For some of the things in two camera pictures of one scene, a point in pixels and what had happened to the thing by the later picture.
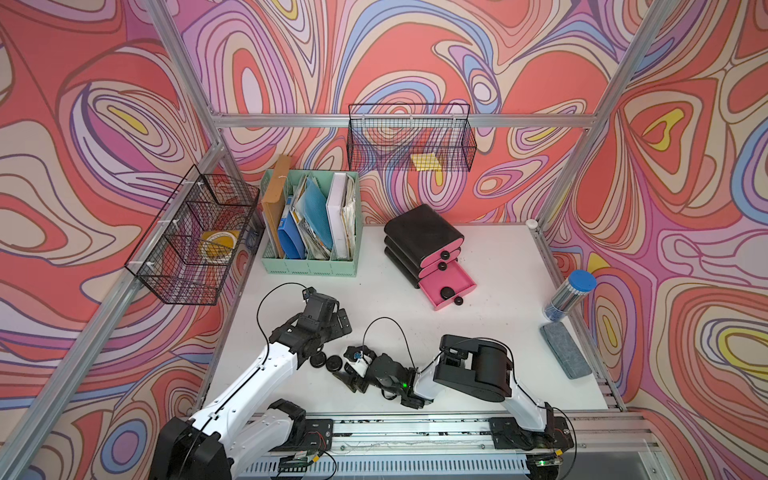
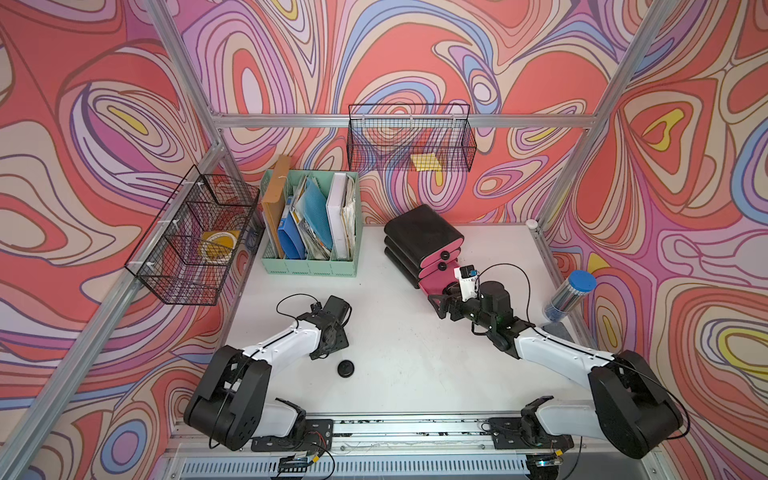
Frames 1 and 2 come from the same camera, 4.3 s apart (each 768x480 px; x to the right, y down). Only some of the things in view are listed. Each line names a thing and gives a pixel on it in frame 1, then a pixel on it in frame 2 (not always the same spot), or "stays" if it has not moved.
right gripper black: [351, 382] → [455, 302]
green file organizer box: [311, 223] stays
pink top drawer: [441, 254] stays
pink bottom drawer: [455, 277] stays
